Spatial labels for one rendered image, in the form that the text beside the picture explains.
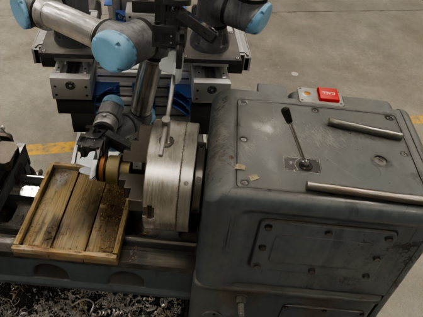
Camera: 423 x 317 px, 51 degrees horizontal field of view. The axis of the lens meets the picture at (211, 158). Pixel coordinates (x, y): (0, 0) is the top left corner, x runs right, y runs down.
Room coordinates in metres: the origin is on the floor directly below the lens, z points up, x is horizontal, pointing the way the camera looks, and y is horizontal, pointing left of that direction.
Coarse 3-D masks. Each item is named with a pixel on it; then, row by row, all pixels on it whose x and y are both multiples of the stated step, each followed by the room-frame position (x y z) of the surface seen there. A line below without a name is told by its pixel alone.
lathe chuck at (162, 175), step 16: (160, 128) 0.90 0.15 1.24; (176, 128) 0.91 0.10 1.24; (176, 144) 0.85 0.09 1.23; (160, 160) 0.80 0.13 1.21; (176, 160) 0.80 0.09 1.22; (144, 176) 0.76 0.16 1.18; (160, 176) 0.77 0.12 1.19; (176, 176) 0.77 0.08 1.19; (144, 192) 0.74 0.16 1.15; (160, 192) 0.74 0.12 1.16; (176, 192) 0.75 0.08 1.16; (160, 208) 0.73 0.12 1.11; (176, 208) 0.73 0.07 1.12; (144, 224) 0.73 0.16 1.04; (160, 224) 0.73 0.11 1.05
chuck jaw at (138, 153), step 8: (144, 128) 0.94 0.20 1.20; (144, 136) 0.92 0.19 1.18; (136, 144) 0.91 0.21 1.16; (144, 144) 0.91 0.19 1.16; (128, 152) 0.89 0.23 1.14; (136, 152) 0.90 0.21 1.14; (144, 152) 0.90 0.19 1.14; (128, 160) 0.88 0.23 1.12; (136, 160) 0.88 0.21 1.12; (144, 160) 0.88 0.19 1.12
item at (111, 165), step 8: (104, 160) 0.87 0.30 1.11; (112, 160) 0.87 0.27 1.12; (120, 160) 0.88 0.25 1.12; (96, 168) 0.85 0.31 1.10; (104, 168) 0.85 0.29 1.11; (112, 168) 0.85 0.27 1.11; (120, 168) 0.86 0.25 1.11; (128, 168) 0.86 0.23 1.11; (96, 176) 0.84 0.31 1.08; (104, 176) 0.84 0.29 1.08; (112, 176) 0.84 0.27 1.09
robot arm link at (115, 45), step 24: (24, 0) 1.26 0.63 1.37; (48, 0) 1.27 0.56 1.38; (24, 24) 1.24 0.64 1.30; (48, 24) 1.21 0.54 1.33; (72, 24) 1.15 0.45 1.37; (96, 24) 1.10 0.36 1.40; (120, 24) 1.10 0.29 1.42; (144, 24) 1.12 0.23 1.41; (96, 48) 1.04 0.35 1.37; (120, 48) 1.01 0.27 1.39; (144, 48) 1.07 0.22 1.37
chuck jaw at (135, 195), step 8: (120, 176) 0.83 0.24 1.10; (128, 176) 0.83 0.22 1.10; (136, 176) 0.84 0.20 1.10; (120, 184) 0.82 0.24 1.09; (128, 184) 0.80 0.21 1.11; (136, 184) 0.81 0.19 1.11; (128, 192) 0.79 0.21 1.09; (136, 192) 0.77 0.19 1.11; (128, 200) 0.74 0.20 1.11; (136, 200) 0.75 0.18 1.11; (128, 208) 0.74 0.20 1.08; (136, 208) 0.74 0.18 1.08; (144, 208) 0.73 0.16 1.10; (152, 208) 0.73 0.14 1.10
